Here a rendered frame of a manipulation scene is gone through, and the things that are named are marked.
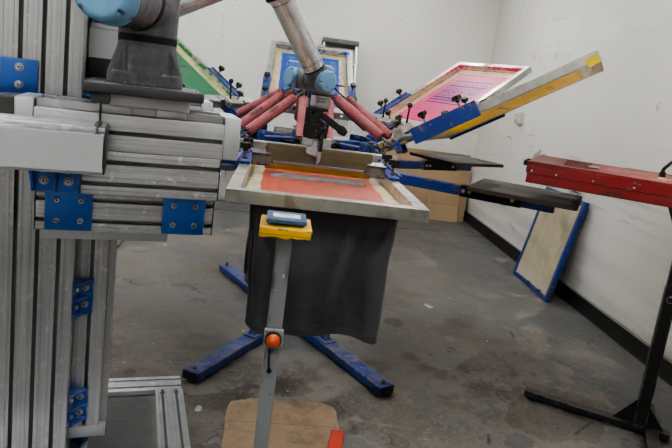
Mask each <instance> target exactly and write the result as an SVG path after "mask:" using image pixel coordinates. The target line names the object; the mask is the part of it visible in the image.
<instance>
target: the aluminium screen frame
mask: <svg viewBox="0 0 672 448"><path fill-rule="evenodd" d="M252 165H253V164H251V163H250V164H242V163H239V165H238V167H237V169H236V171H235V173H234V174H233V176H232V178H231V180H230V182H229V184H228V186H227V187H226V192H225V202H234V203H244V204H253V205H263V206H272V207H281V208H291V209H300V210H310V211H319V212H329V213H338V214H347V215H357V216H366V217H376V218H385V219H395V220H404V221H414V222H415V221H416V222H423V223H428V221H429V215H430V210H429V209H428V208H427V207H426V206H425V205H424V204H422V203H421V202H420V201H419V200H418V199H417V198H416V197H415V196H414V195H413V194H412V193H411V192H409V191H408V190H407V189H406V188H405V187H404V186H403V185H402V184H401V183H400V182H399V181H392V180H388V179H387V178H386V177H385V176H384V179H378V178H377V179H378V180H379V181H380V182H381V183H382V184H383V185H384V186H385V188H386V189H387V190H388V191H389V192H390V193H391V194H392V195H393V196H394V197H395V199H396V200H397V201H398V202H399V203H400V204H401V205H398V204H388V203H379V202H370V201H361V200H352V199H343V198H333V197H324V196H315V195H306V194H297V193H287V192H278V191H269V190H260V189H251V188H244V186H245V183H246V181H247V178H248V175H249V173H250V170H251V167H252Z"/></svg>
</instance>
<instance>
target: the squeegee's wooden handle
mask: <svg viewBox="0 0 672 448"><path fill-rule="evenodd" d="M308 147H310V146H301V145H293V144H284V143H276V142H267V147H266V152H270V153H271V163H273V160H276V161H285V162H294V163H302V164H311V165H316V158H317V157H315V156H312V155H310V154H307V153H306V149H307V148H308ZM372 160H373V154H370V153H361V152H353V151H344V150H336V149H327V148H322V154H321V159H320V162H319V163H318V164H317V165H320V166H329V167H338V168H346V169H355V170H363V171H364V173H366V169H367V164H372Z"/></svg>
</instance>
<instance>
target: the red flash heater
mask: <svg viewBox="0 0 672 448"><path fill-rule="evenodd" d="M588 166H595V167H599V169H592V168H589V167H588ZM526 173H527V175H526V180H525V182H528V183H534V184H539V185H545V186H550V187H556V188H562V189H567V190H573V191H579V192H584V193H590V194H596V195H601V196H607V197H612V198H618V199H624V200H629V201H635V202H641V203H646V204H652V205H658V206H663V207H669V208H672V175H665V176H666V177H659V176H658V175H659V173H653V172H647V171H641V170H634V169H628V168H622V167H615V166H609V165H603V164H596V163H590V162H584V161H577V160H571V159H565V158H558V157H552V156H546V155H539V156H537V157H535V158H533V159H530V160H528V161H527V167H526Z"/></svg>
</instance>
